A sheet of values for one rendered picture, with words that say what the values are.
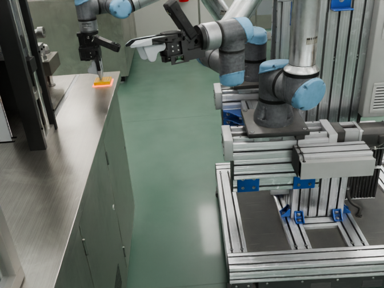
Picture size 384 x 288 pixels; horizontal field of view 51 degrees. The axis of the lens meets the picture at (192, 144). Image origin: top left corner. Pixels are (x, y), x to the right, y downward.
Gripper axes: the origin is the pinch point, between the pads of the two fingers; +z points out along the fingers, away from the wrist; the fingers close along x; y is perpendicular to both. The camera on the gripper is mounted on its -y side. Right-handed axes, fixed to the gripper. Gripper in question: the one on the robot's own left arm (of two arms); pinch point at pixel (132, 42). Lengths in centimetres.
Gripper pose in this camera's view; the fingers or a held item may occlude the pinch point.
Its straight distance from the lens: 108.9
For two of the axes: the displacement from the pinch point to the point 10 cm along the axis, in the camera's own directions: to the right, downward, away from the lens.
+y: 1.2, 9.2, 3.6
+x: -4.4, -2.8, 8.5
